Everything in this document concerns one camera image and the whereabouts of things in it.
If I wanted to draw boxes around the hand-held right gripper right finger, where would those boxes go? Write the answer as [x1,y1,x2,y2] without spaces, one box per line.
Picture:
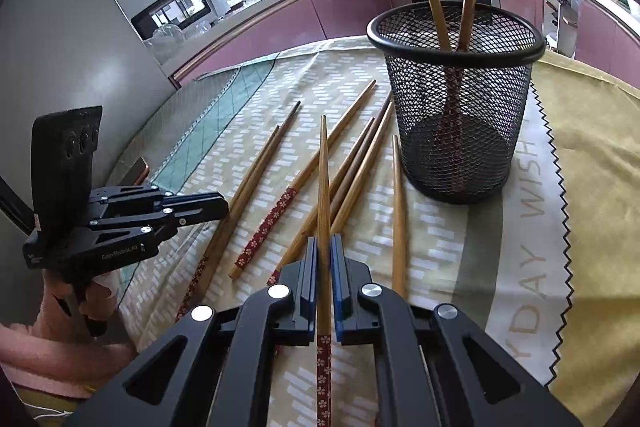
[330,234,583,427]

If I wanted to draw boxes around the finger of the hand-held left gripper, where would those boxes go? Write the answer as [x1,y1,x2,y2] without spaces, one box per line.
[90,193,230,239]
[89,185,177,220]

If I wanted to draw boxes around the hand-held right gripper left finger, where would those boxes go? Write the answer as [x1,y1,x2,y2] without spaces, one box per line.
[62,236,321,427]

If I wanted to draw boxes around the bunch of wooden chopsticks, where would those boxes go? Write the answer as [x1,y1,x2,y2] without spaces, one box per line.
[175,79,408,323]

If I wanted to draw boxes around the black mesh utensil holder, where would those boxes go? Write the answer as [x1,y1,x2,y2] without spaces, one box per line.
[366,2,547,205]

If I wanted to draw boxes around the person's left hand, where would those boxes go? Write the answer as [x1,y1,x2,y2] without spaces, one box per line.
[75,277,120,325]

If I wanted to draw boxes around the dark brown flat object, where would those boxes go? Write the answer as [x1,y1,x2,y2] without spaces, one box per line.
[131,157,151,185]

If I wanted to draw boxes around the patterned tablecloth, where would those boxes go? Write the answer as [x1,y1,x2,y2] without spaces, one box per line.
[107,34,640,427]

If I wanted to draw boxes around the grey refrigerator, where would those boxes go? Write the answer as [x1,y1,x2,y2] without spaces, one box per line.
[0,0,173,258]

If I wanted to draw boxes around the clear plastic bag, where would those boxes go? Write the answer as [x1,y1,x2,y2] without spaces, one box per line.
[145,23,188,58]

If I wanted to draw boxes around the silver microwave oven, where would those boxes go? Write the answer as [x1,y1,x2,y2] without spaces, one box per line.
[131,0,232,42]

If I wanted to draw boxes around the purple kitchen cabinets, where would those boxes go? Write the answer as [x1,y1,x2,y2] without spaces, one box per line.
[170,0,640,88]

